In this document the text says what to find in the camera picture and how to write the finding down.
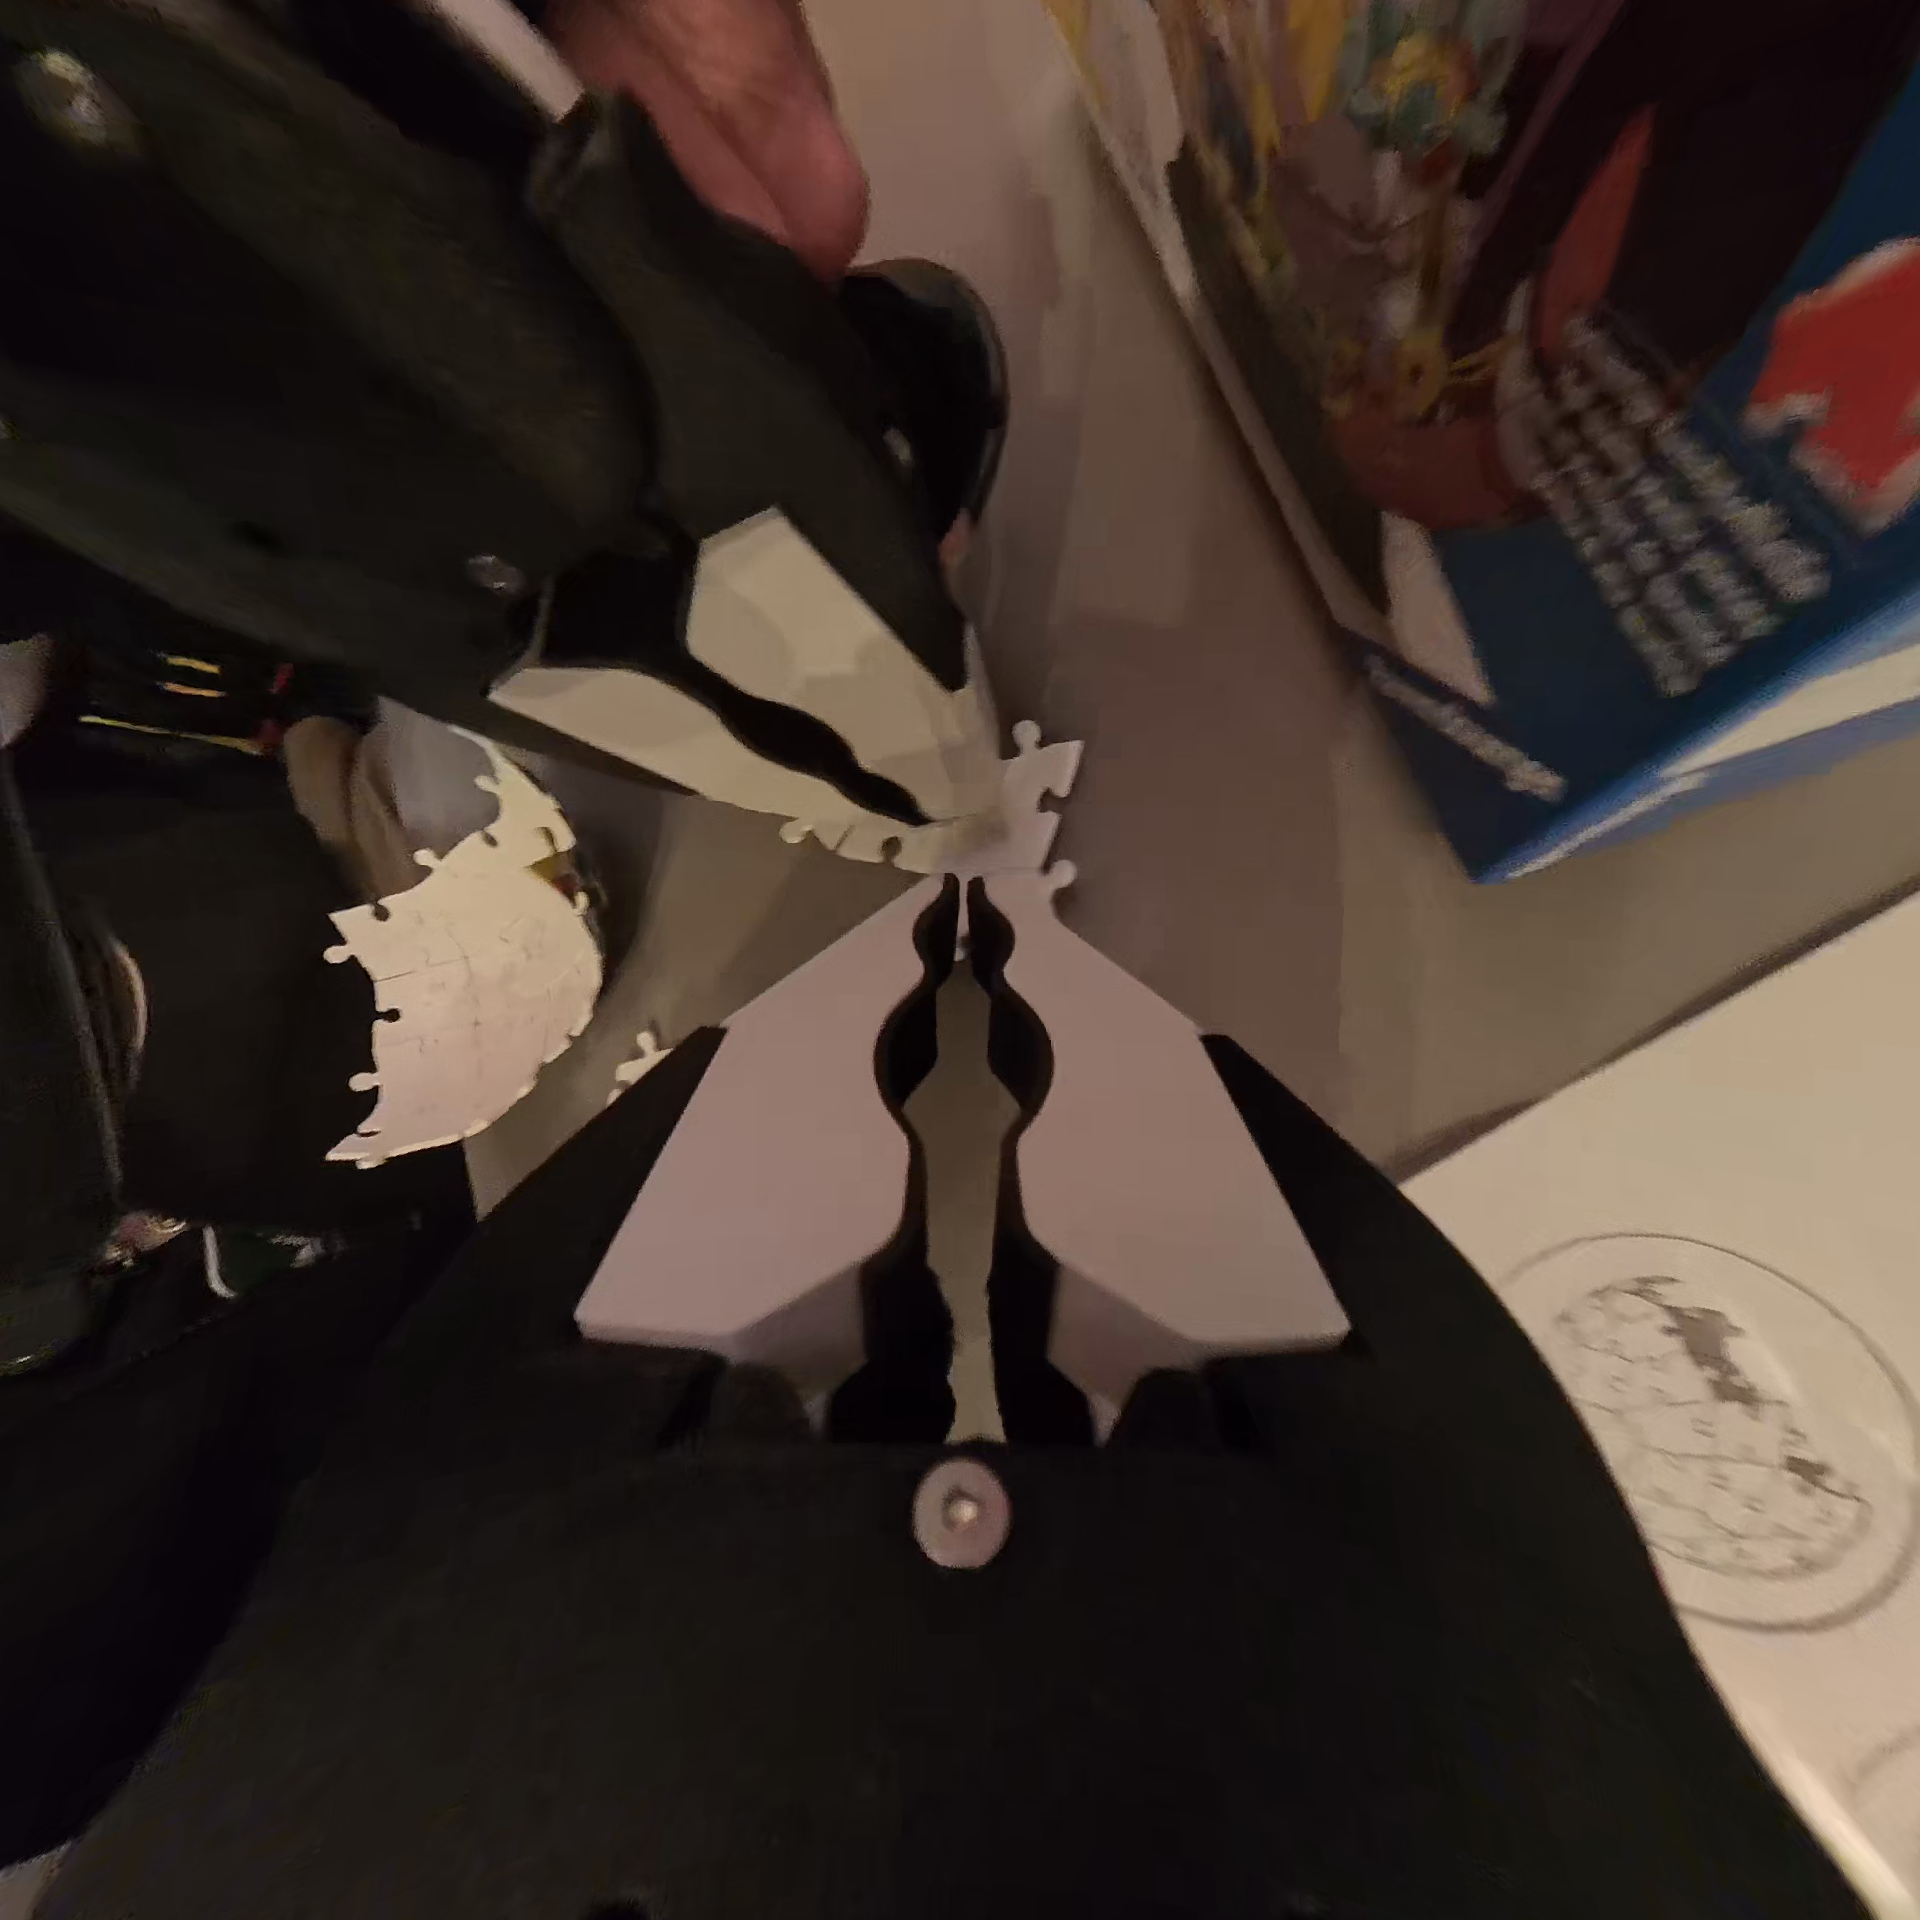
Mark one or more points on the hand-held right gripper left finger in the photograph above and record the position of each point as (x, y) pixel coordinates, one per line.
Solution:
(751, 1170)

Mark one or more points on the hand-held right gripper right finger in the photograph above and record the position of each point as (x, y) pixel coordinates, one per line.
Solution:
(1171, 1185)

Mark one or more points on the person's left hand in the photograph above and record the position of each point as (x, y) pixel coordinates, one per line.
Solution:
(720, 105)

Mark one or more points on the single white puzzle piece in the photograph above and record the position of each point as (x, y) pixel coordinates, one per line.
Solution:
(646, 1062)

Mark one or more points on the half-built white puzzle ball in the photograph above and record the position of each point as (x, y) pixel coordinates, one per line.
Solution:
(481, 960)

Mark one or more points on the joined white puzzle piece strip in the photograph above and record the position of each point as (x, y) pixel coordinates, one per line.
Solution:
(1037, 810)

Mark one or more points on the white instruction sheet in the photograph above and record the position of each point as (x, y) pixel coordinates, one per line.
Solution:
(1724, 1142)

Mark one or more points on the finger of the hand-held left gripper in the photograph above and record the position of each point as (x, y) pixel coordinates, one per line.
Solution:
(811, 629)
(646, 727)

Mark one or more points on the blue puzzle ball box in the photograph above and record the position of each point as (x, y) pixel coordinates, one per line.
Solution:
(1651, 451)

